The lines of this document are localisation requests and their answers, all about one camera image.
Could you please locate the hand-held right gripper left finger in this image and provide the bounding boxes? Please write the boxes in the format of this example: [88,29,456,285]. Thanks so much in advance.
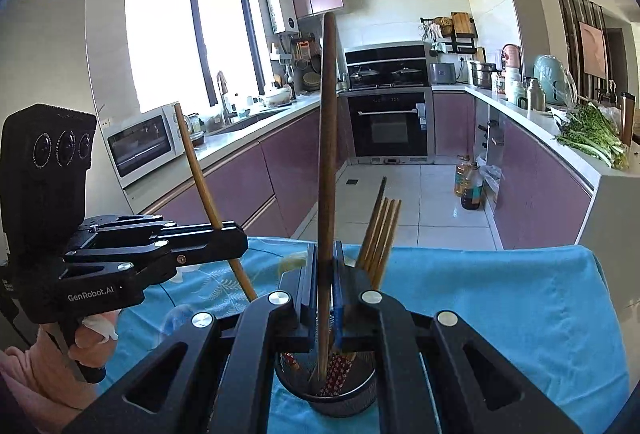
[85,241,321,434]

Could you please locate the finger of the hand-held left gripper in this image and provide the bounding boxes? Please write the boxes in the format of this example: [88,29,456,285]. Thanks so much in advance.
[65,230,249,287]
[82,214,246,239]

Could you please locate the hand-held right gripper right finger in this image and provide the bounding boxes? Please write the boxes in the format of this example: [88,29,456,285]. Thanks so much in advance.
[332,241,586,434]

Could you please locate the slim bamboo chopstick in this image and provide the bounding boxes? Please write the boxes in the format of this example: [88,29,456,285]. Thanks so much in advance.
[173,102,259,302]
[316,12,338,382]

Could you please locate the bunch of brown chopsticks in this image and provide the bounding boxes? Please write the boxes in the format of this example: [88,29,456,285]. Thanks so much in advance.
[282,176,403,397]

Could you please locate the black mesh utensil holder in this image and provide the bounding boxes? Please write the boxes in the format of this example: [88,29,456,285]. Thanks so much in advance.
[274,348,379,421]

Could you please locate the person's left forearm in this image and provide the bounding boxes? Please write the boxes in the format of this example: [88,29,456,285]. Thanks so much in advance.
[0,326,101,434]

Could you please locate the person's left hand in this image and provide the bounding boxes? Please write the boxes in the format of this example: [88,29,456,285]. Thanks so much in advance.
[70,311,120,365]

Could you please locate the white microwave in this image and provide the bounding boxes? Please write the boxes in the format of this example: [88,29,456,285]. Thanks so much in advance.
[106,102,186,189]

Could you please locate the pink base cabinets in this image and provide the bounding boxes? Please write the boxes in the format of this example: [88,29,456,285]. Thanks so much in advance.
[432,86,608,249]
[122,91,346,239]

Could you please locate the kitchen sink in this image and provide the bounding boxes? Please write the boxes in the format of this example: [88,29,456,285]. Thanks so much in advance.
[207,106,296,135]

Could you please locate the steel faucet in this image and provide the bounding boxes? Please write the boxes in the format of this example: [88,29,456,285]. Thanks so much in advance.
[216,70,232,125]

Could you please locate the grey refrigerator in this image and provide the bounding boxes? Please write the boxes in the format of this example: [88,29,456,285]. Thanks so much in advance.
[0,0,136,259]

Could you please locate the blue floral tablecloth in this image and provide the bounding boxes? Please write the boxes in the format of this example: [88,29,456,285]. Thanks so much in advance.
[95,236,631,434]

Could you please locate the white pot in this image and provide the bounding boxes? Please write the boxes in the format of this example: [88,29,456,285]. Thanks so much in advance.
[262,84,292,107]

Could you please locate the dark sauce bottle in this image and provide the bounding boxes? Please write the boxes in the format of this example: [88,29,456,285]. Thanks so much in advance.
[460,165,485,211]

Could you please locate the yellow oil bottle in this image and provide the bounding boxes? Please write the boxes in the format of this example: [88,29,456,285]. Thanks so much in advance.
[454,155,473,197]

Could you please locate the black built-in oven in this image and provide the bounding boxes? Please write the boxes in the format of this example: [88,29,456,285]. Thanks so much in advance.
[345,88,433,165]

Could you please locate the kitchen window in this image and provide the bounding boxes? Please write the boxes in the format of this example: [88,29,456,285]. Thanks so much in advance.
[124,0,266,115]

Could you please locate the clear plastic bag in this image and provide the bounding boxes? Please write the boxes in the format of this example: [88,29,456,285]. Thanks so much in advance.
[475,156,503,195]

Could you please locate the black lidded pot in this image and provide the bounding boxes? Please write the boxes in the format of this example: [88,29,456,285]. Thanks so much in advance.
[348,66,381,87]
[390,65,423,84]

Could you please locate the white water heater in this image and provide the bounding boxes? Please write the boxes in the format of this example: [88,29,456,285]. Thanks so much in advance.
[266,0,300,34]

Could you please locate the silver countertop appliance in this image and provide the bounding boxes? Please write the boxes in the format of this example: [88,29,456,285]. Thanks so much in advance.
[431,62,457,84]

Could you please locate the black stove hood unit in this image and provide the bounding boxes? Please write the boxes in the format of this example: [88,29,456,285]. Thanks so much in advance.
[344,41,432,89]

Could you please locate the steel stockpot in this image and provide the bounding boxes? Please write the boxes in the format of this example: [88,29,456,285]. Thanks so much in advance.
[470,60,498,88]

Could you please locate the white jar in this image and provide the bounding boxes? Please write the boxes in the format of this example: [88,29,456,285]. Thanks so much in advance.
[506,68,526,102]

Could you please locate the steel thermos bottle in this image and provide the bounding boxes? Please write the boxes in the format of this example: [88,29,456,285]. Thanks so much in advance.
[527,78,547,111]

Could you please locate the leafy green vegetables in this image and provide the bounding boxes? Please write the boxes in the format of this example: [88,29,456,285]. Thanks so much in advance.
[552,102,631,169]

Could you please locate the mint green appliance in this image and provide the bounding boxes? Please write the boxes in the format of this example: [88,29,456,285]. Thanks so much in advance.
[532,54,571,104]

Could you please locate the brown tumbler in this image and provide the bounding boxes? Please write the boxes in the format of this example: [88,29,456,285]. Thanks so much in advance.
[616,91,638,147]

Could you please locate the black wall rack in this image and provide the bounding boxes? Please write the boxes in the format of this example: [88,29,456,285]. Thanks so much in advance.
[421,16,478,57]

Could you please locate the pink wall picture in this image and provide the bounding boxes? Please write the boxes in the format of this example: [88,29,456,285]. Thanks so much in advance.
[579,20,608,77]

